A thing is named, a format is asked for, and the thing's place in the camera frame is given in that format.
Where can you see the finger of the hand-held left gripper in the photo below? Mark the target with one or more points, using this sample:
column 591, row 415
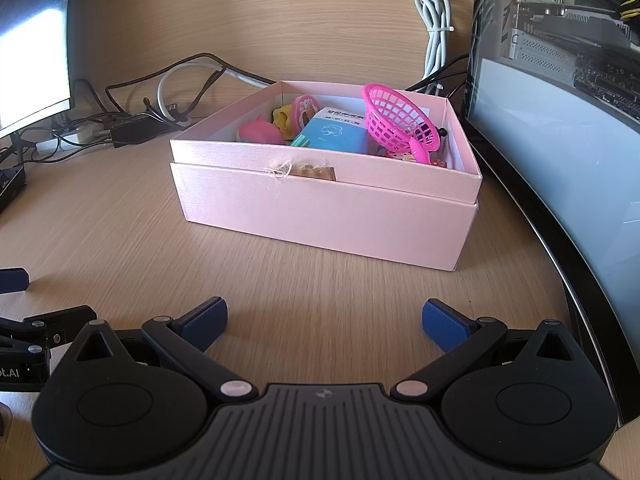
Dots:
column 60, row 322
column 12, row 280

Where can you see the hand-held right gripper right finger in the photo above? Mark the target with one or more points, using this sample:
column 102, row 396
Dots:
column 445, row 325

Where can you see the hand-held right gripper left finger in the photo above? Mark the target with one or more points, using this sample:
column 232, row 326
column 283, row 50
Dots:
column 205, row 325

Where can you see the pink cardboard box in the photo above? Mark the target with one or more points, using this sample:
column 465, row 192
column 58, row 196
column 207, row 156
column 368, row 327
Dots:
column 325, row 210

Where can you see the orange pink soft toy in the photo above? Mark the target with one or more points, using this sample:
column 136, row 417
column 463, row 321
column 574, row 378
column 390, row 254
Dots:
column 257, row 132

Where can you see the pink toy net basket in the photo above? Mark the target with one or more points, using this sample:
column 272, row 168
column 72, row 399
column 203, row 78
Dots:
column 390, row 115

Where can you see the pink bunny toy teal legs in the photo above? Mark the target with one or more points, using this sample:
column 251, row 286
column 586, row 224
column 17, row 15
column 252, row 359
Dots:
column 306, row 107

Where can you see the wooden desktop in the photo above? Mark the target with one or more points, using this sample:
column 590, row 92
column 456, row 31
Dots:
column 300, row 285

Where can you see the black device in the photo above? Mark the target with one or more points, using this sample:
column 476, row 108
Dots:
column 11, row 187

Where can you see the white power adapter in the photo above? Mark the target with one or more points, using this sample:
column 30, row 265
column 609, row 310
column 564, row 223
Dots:
column 70, row 141

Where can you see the black power brick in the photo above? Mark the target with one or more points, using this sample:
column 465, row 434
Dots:
column 140, row 130

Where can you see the blue tissue packet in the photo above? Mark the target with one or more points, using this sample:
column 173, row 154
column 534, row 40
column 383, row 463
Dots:
column 330, row 132

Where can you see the computer monitor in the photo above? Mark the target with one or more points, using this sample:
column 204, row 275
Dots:
column 30, row 45

